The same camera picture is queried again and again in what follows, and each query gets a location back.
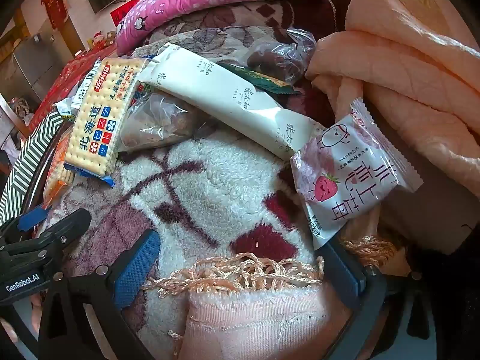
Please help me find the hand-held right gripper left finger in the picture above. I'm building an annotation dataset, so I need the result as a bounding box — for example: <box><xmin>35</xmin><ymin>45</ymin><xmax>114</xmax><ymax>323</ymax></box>
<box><xmin>37</xmin><ymin>229</ymin><xmax>162</xmax><ymax>360</ymax></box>

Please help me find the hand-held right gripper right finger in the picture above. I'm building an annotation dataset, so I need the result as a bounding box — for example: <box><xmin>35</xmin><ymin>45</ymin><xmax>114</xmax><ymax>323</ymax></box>
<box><xmin>322</xmin><ymin>238</ymin><xmax>432</xmax><ymax>360</ymax></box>

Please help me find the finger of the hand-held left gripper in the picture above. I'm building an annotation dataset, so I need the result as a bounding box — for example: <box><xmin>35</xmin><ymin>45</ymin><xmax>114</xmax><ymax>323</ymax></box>
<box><xmin>0</xmin><ymin>208</ymin><xmax>49</xmax><ymax>244</ymax></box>
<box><xmin>11</xmin><ymin>210</ymin><xmax>92</xmax><ymax>256</ymax></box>

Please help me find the orange cracker packet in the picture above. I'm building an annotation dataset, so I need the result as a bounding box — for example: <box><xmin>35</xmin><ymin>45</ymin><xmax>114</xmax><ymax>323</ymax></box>
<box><xmin>43</xmin><ymin>127</ymin><xmax>76</xmax><ymax>211</ymax></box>

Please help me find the green white striped box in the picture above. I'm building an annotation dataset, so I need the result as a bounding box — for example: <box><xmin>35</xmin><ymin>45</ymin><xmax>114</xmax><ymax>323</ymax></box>
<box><xmin>0</xmin><ymin>110</ymin><xmax>66</xmax><ymax>226</ymax></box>

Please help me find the clear snack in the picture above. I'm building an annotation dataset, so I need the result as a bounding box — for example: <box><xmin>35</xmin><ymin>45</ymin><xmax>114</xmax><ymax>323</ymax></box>
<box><xmin>289</xmin><ymin>97</ymin><xmax>424</xmax><ymax>251</ymax></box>

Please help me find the large blue white cracker packet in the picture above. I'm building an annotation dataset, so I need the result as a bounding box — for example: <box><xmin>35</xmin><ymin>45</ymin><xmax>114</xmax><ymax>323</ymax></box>
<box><xmin>64</xmin><ymin>57</ymin><xmax>151</xmax><ymax>188</ymax></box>

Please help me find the white packet with yellow label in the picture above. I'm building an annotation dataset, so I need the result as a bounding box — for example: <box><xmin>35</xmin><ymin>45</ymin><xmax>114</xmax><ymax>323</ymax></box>
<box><xmin>54</xmin><ymin>97</ymin><xmax>81</xmax><ymax>121</ymax></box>

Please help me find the frosted bag of brown snacks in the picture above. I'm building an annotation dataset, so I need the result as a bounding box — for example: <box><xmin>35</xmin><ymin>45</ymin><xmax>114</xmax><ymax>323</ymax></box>
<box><xmin>118</xmin><ymin>92</ymin><xmax>203</xmax><ymax>154</ymax></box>

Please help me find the long white snack packet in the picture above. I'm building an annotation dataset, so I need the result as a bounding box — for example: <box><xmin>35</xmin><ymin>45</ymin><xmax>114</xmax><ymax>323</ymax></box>
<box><xmin>137</xmin><ymin>43</ymin><xmax>327</xmax><ymax>162</ymax></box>

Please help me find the dark green snack packet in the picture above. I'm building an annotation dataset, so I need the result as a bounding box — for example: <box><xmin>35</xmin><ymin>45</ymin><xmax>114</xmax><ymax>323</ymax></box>
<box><xmin>217</xmin><ymin>62</ymin><xmax>301</xmax><ymax>96</ymax></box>

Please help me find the clear bag of red dates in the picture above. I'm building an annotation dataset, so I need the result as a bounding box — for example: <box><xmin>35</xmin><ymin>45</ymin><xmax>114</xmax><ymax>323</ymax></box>
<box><xmin>245</xmin><ymin>28</ymin><xmax>317</xmax><ymax>85</ymax></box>

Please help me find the floral plush blanket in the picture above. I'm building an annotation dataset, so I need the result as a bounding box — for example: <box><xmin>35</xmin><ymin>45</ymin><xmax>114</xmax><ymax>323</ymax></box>
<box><xmin>37</xmin><ymin>0</ymin><xmax>376</xmax><ymax>360</ymax></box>

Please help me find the peach fringed towel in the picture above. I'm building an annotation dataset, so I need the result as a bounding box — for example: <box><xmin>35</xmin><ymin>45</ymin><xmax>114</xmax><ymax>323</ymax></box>
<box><xmin>142</xmin><ymin>210</ymin><xmax>406</xmax><ymax>360</ymax></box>

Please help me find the red patterned cloth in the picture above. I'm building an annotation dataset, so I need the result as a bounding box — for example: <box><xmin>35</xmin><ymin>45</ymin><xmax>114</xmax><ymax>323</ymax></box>
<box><xmin>28</xmin><ymin>45</ymin><xmax>117</xmax><ymax>132</ymax></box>

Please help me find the silver refrigerator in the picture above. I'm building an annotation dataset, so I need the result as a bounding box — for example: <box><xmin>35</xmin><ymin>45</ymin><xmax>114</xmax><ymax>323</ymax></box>
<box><xmin>11</xmin><ymin>32</ymin><xmax>64</xmax><ymax>100</ymax></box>

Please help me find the red white plush doll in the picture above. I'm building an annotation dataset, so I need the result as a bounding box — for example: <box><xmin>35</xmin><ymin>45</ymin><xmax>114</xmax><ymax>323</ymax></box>
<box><xmin>88</xmin><ymin>30</ymin><xmax>117</xmax><ymax>49</ymax></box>

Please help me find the peach quilted blanket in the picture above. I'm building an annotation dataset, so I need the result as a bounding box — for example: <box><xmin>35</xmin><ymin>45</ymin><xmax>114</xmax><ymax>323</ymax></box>
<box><xmin>305</xmin><ymin>0</ymin><xmax>480</xmax><ymax>199</ymax></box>

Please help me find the maroon blanket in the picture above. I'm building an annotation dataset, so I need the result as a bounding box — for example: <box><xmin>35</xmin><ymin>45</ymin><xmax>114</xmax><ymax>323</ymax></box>
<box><xmin>259</xmin><ymin>0</ymin><xmax>361</xmax><ymax>42</ymax></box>

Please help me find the red wall banner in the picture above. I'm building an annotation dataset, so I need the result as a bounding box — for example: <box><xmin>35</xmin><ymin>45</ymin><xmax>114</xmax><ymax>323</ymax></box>
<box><xmin>110</xmin><ymin>0</ymin><xmax>143</xmax><ymax>23</ymax></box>

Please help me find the red hanging wall ornament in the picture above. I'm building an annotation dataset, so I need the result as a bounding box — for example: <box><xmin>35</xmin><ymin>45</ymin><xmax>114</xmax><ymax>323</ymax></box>
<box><xmin>41</xmin><ymin>0</ymin><xmax>70</xmax><ymax>31</ymax></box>

